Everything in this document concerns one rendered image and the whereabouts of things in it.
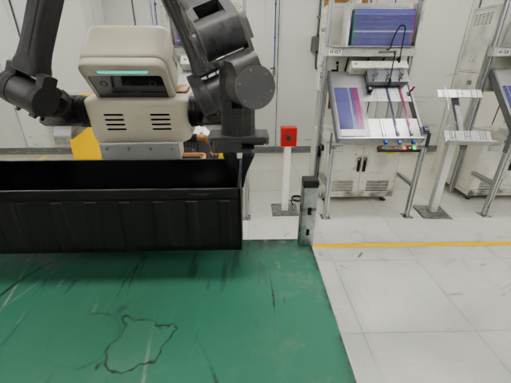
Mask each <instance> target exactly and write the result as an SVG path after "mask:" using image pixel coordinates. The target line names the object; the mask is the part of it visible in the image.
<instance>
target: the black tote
mask: <svg viewBox="0 0 511 383"><path fill-rule="evenodd" d="M237 164H238V179H237V187H236V183H235V180H234V177H233V173H232V172H231V170H230V168H229V166H228V165H227V162H226V161H225V159H224V158H218V159H137V160H0V254H33V253H76V252H162V251H205V250H241V249H242V240H243V188H242V158H237Z"/></svg>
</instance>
